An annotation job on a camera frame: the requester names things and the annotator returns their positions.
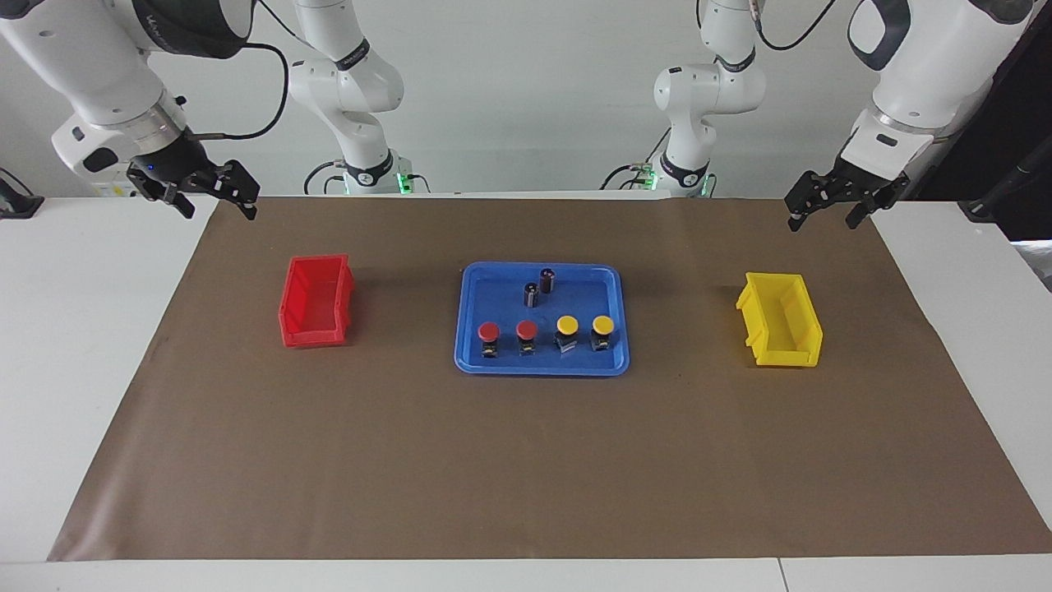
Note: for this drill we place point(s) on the black background panel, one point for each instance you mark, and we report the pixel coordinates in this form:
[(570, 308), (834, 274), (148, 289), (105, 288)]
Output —
[(1019, 99)]

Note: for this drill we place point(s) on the red plastic bin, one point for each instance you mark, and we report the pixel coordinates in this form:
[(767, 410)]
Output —
[(316, 300)]

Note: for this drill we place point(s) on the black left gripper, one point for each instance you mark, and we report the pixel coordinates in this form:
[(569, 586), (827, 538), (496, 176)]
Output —
[(867, 185)]

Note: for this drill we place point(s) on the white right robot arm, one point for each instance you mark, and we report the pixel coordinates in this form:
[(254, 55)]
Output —
[(345, 82)]

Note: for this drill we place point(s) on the yellow plastic bin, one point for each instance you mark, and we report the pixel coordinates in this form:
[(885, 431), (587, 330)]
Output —
[(781, 321)]

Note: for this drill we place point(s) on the red push button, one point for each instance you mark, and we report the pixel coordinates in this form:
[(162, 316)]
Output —
[(527, 330), (489, 331)]

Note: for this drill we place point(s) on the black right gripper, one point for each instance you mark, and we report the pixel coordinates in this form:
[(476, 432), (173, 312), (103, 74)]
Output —
[(168, 168)]

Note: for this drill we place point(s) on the tall black cylinder capacitor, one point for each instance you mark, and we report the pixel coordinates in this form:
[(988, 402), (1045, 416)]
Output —
[(547, 281)]

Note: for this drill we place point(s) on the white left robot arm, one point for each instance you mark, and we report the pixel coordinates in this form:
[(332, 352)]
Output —
[(707, 90)]

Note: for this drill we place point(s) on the blue plastic tray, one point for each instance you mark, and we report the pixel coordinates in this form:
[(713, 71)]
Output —
[(501, 304)]

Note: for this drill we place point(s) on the white wall socket box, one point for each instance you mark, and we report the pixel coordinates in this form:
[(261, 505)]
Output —
[(111, 189)]

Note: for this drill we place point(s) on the brown paper mat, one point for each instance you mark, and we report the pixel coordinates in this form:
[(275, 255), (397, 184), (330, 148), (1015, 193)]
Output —
[(526, 460)]

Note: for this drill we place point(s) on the yellow push button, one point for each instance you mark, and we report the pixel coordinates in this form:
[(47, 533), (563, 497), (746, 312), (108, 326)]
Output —
[(603, 324), (567, 325)]

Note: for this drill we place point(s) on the short black cylinder capacitor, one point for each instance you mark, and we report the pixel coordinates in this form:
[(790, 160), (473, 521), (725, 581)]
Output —
[(532, 294)]

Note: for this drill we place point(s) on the black stand pole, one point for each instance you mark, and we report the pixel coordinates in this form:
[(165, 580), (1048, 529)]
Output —
[(1011, 185)]

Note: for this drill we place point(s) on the black device at table edge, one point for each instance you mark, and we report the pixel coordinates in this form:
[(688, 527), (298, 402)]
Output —
[(16, 204)]

